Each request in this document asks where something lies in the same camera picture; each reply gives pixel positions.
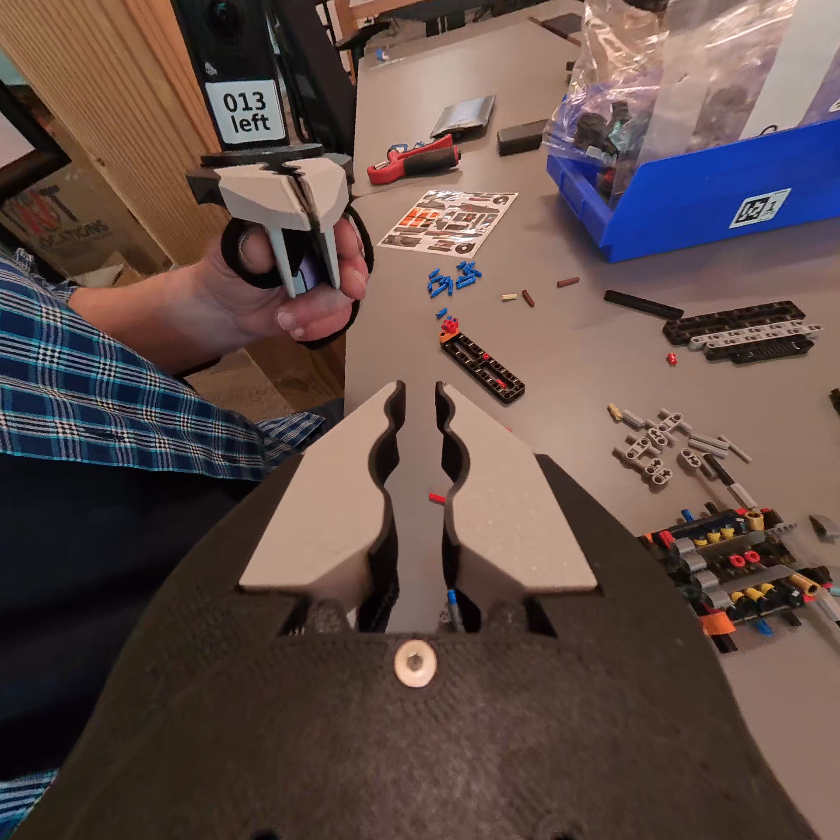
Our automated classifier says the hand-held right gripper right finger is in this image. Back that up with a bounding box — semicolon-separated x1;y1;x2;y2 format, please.
435;382;599;634

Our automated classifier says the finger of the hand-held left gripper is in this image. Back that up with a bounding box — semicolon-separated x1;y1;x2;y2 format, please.
302;156;352;291
215;167;315;300

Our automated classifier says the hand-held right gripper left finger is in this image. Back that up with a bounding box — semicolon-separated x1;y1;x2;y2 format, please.
238;381;408;634

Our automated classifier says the black lego frame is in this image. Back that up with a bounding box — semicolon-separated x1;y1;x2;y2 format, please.
441;331;526;404
663;301;813;345

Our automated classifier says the multicoloured lego assembly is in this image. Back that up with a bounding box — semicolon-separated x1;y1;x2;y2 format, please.
640;505;840;654

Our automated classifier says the person's left hand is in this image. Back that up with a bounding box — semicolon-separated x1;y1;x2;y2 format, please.
185;220;370;354

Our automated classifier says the sticker sheet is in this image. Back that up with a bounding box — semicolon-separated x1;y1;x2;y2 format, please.
377;190;519;258

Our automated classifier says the silver grey pouch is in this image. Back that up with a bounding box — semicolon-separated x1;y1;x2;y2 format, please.
430;95;497;142

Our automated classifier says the pile of grey connector pieces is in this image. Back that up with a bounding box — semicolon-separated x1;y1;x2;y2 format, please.
613;403;752;487

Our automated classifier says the pile of blue pins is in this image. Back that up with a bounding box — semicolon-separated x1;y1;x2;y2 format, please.
427;261;484;299

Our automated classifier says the cardboard box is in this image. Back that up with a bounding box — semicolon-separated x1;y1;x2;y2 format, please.
0;157;168;280

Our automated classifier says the dark grey box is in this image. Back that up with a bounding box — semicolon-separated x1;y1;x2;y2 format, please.
497;119;549;156

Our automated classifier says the black and white axle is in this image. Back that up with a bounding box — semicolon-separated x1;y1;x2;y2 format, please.
705;458;757;510

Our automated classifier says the black framed board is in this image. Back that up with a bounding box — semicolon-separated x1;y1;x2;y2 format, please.
0;82;72;191

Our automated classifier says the long black beam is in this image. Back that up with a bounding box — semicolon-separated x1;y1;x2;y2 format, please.
604;290;685;320

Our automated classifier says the black toy wheel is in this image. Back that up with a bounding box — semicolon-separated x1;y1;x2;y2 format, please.
576;110;624;153

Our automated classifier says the light grey beam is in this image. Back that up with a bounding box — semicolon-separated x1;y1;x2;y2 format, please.
689;323;824;349
696;330;821;350

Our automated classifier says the blue storage bin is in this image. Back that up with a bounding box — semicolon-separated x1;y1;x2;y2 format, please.
546;118;840;263

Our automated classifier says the clear plastic parts bag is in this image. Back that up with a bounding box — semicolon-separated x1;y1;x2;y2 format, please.
564;0;840;198

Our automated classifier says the red handled tool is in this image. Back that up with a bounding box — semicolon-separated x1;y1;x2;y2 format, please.
366;134;462;186

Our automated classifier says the wooden post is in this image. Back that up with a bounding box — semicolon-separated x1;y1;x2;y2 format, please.
0;0;231;266

